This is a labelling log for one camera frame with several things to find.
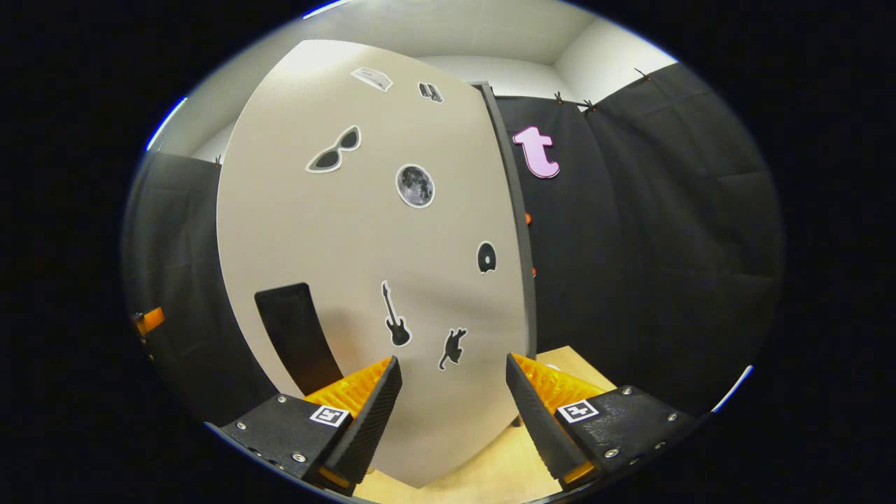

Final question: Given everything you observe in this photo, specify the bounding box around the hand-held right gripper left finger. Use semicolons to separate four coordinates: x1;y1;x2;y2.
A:
219;356;404;496

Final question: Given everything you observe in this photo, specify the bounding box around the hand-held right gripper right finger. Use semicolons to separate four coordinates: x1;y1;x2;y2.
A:
505;353;703;491

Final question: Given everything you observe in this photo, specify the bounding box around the grey cabinet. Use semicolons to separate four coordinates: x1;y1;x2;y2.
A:
476;80;538;428

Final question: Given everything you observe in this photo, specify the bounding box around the black door handle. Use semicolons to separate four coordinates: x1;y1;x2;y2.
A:
254;282;345;396

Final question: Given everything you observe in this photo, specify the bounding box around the beige cabinet door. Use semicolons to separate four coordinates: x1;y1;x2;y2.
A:
216;38;533;489

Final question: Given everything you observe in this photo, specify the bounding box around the black backdrop cloth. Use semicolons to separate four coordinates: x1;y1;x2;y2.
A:
122;62;785;421

